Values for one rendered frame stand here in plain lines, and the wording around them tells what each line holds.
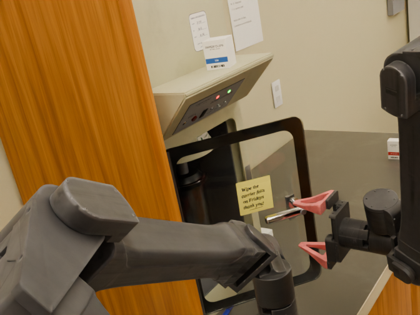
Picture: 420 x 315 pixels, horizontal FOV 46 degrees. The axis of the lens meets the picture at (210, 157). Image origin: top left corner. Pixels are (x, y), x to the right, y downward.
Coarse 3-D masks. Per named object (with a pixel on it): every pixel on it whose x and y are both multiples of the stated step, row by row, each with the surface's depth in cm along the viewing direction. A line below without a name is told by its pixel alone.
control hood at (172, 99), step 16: (240, 64) 103; (256, 64) 105; (176, 80) 100; (192, 80) 96; (208, 80) 94; (224, 80) 96; (240, 80) 104; (256, 80) 114; (160, 96) 91; (176, 96) 88; (192, 96) 89; (240, 96) 114; (160, 112) 92; (176, 112) 90
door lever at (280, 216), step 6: (294, 198) 108; (288, 204) 108; (288, 210) 104; (294, 210) 104; (300, 210) 104; (270, 216) 103; (276, 216) 103; (282, 216) 103; (288, 216) 103; (294, 216) 104; (270, 222) 103
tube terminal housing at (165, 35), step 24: (144, 0) 93; (168, 0) 99; (192, 0) 104; (216, 0) 111; (144, 24) 94; (168, 24) 99; (216, 24) 111; (144, 48) 94; (168, 48) 99; (192, 48) 105; (168, 72) 100; (216, 120) 114; (240, 120) 121; (168, 144) 101; (216, 312) 119
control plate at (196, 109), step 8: (224, 88) 100; (232, 88) 104; (208, 96) 96; (216, 96) 100; (224, 96) 104; (232, 96) 109; (192, 104) 92; (200, 104) 96; (208, 104) 100; (216, 104) 104; (224, 104) 109; (192, 112) 96; (200, 112) 100; (208, 112) 104; (184, 120) 96; (176, 128) 96; (184, 128) 100
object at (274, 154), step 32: (256, 128) 101; (288, 128) 103; (192, 160) 100; (224, 160) 101; (256, 160) 103; (288, 160) 105; (192, 192) 102; (224, 192) 104; (288, 192) 107; (256, 224) 108; (288, 224) 110; (288, 256) 112; (224, 288) 110
